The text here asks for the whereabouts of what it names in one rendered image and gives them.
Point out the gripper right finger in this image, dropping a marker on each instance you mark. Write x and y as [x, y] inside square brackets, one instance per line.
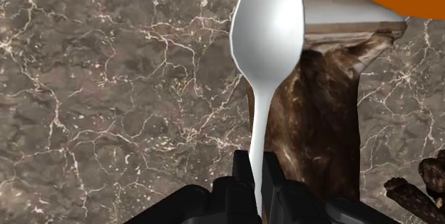
[278, 188]

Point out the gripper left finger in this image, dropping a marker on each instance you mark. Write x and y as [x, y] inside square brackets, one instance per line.
[240, 181]

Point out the white plastic spoon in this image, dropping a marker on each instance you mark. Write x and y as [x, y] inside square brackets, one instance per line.
[267, 32]

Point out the brown glazed vase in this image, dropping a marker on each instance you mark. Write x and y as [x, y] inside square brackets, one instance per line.
[313, 112]

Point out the dark brown knobbly figure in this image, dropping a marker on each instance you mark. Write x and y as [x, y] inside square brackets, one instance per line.
[420, 188]

